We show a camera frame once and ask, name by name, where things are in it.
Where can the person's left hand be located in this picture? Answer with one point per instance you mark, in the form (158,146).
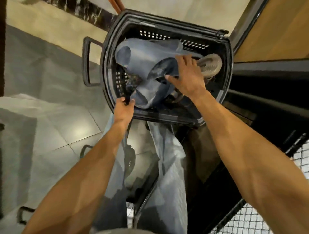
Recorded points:
(123,113)

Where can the person's right hand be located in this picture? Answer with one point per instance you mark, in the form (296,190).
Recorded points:
(190,82)

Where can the taupe rubber slipper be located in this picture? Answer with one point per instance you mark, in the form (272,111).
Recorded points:
(212,65)

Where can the grey rubber slipper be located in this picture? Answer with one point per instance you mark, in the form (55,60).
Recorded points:
(144,50)
(152,91)

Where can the black basket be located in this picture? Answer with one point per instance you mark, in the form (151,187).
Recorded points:
(169,115)

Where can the person's right forearm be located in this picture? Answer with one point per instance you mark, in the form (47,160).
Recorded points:
(260,164)

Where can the person's left forearm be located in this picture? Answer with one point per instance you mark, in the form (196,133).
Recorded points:
(77,188)

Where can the person's light blue jeans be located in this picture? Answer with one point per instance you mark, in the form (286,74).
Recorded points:
(169,180)

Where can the dark brown display cabinet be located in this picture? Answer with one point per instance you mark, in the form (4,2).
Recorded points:
(272,31)

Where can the person's light grey shirt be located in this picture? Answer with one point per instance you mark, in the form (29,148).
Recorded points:
(123,232)

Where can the orange frame grey stool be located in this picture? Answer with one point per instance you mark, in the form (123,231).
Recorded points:
(117,6)

